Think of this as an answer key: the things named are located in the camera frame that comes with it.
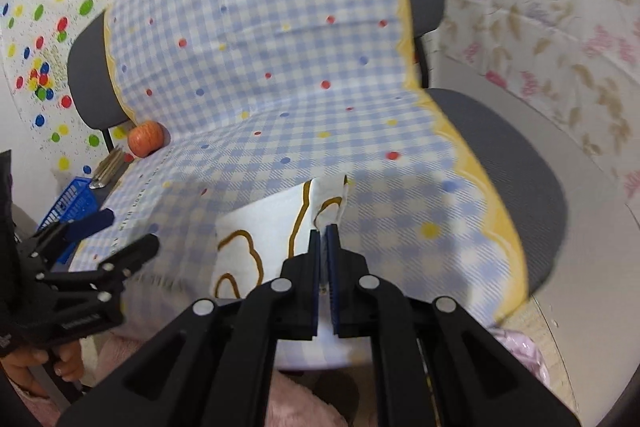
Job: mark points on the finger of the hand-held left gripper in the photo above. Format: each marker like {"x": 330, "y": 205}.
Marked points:
{"x": 135, "y": 254}
{"x": 90, "y": 223}

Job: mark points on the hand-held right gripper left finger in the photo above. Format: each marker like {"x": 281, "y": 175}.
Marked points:
{"x": 316, "y": 287}

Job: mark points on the person's left hand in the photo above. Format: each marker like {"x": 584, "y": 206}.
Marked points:
{"x": 65, "y": 359}

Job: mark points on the blue plastic basket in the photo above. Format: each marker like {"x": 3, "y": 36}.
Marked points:
{"x": 67, "y": 207}

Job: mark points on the silver metal object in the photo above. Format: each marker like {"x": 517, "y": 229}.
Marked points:
{"x": 107, "y": 169}

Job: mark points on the pink fuzzy clothing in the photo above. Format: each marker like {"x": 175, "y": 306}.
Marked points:
{"x": 295, "y": 402}

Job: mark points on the person's left forearm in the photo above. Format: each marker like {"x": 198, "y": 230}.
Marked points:
{"x": 35, "y": 404}

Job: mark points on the red apple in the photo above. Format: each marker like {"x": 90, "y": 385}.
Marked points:
{"x": 146, "y": 139}

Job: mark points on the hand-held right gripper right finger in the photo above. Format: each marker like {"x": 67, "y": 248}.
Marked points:
{"x": 332, "y": 287}

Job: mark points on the blue checkered cloth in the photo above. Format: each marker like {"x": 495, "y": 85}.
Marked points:
{"x": 280, "y": 57}

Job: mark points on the pink plastic bag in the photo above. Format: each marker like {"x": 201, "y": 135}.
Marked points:
{"x": 520, "y": 352}

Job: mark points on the floral wall cloth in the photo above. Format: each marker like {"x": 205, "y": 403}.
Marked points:
{"x": 540, "y": 7}

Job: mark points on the white cloth with yellow patches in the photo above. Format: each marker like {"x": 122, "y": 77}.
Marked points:
{"x": 270, "y": 222}

